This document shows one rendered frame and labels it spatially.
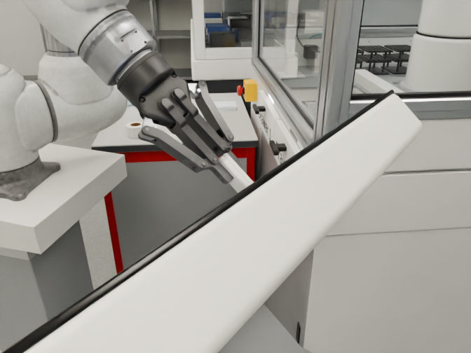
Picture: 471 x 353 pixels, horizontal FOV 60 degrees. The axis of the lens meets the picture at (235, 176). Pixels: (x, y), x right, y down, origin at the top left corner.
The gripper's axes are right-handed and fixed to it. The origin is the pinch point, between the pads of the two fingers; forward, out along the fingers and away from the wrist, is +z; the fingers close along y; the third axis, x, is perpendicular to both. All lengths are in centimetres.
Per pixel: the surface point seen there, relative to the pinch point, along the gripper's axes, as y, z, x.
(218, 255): -22.7, -3.3, -32.7
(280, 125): 41, 5, 35
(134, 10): 274, -168, 376
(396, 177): 30.3, 24.8, 5.3
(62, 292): -21, -1, 74
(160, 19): 290, -141, 370
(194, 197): 34, 8, 91
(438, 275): 32, 53, 16
